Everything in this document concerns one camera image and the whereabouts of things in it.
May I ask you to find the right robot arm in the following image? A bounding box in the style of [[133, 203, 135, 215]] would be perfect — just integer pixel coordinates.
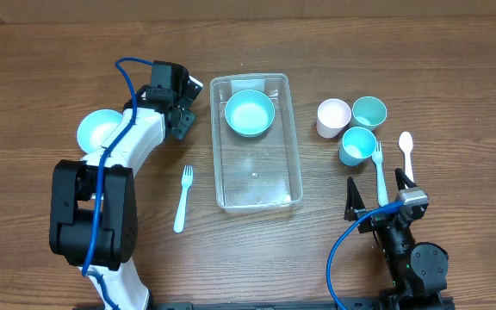
[[344, 168, 455, 309]]

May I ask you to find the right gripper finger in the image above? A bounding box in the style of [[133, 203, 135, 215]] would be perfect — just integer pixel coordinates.
[[394, 168, 416, 190], [344, 177, 366, 221]]

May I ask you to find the pink plastic cup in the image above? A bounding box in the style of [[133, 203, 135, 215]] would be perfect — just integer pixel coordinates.
[[316, 98, 351, 139]]

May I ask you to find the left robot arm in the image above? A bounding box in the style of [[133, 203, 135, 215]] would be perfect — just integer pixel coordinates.
[[49, 71, 203, 309]]

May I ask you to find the green plastic fork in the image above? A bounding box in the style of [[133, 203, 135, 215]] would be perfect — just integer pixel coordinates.
[[371, 141, 388, 207]]

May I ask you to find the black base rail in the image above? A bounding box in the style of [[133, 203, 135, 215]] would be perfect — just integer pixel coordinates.
[[73, 296, 456, 310]]

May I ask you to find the blue plastic cup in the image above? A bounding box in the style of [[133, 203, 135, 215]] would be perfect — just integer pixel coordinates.
[[339, 127, 377, 166]]

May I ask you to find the left blue cable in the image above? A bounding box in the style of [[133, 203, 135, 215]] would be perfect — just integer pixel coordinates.
[[80, 57, 154, 310]]

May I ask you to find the light blue bowl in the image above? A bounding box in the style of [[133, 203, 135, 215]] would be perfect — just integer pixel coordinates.
[[77, 109, 122, 153]]

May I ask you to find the pink plastic spoon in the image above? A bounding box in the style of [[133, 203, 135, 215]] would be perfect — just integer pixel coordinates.
[[398, 131, 414, 182]]

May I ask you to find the green plastic cup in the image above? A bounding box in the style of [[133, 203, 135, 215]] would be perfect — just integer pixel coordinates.
[[350, 96, 388, 131]]

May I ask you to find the light blue plastic fork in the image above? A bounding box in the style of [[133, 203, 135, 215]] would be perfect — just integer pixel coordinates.
[[173, 164, 194, 233]]

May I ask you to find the teal green bowl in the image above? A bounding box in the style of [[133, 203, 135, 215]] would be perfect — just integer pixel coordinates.
[[224, 90, 276, 138]]

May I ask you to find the clear plastic container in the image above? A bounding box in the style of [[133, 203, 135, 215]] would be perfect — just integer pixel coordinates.
[[210, 73, 303, 214]]

